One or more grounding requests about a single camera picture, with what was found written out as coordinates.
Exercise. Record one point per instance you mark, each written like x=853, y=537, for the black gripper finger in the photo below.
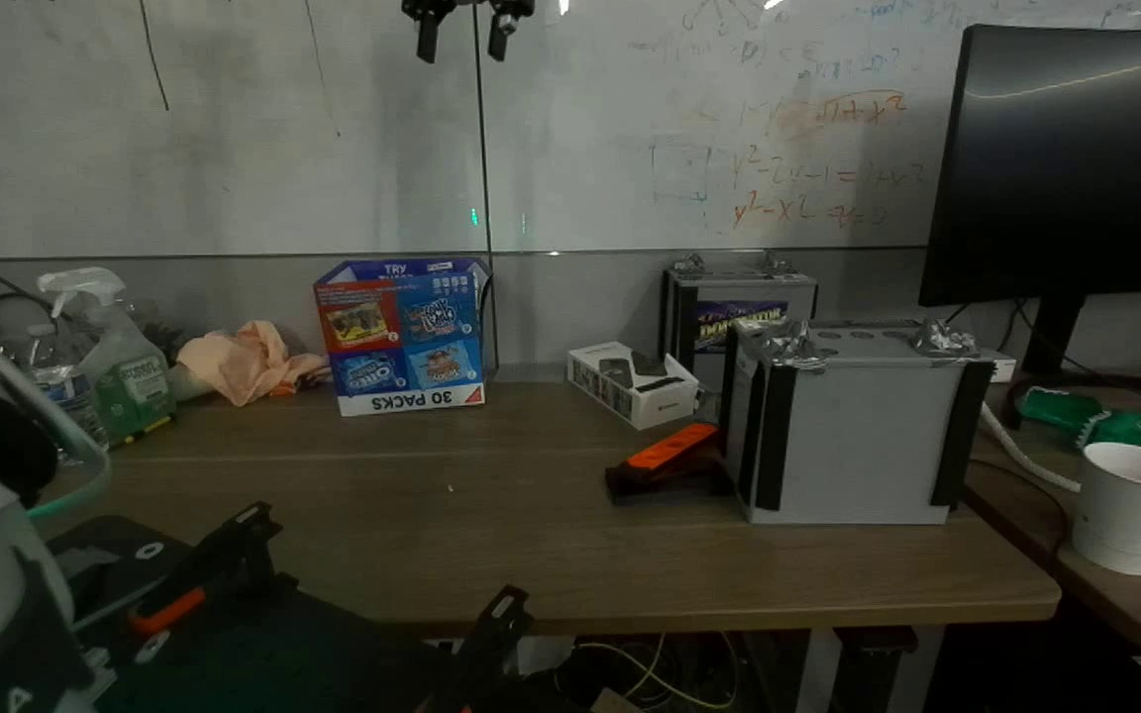
x=429, y=23
x=507, y=23

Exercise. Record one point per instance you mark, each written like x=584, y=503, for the blue cardboard box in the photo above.
x=400, y=337

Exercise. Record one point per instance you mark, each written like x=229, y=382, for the small white open box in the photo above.
x=650, y=398

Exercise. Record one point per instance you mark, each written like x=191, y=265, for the small grey metal case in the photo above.
x=730, y=297

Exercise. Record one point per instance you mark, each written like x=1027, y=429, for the clear plastic bag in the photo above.
x=121, y=368

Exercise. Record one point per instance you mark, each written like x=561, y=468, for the orange and black tool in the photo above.
x=676, y=458

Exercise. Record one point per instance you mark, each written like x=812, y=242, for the clear plastic tub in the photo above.
x=61, y=423

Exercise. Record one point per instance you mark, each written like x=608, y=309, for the large grey metal case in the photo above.
x=853, y=441

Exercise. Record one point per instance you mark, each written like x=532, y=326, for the black computer monitor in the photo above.
x=1070, y=159

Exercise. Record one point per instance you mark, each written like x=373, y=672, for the black clamp with orange trigger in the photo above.
x=199, y=569

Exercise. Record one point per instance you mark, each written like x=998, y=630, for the small black clamp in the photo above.
x=492, y=637

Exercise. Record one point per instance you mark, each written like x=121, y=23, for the black monitor stand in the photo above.
x=1051, y=337

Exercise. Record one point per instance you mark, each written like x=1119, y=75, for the white table leg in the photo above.
x=860, y=668

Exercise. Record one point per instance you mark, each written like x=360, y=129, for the white paper cup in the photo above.
x=1129, y=518

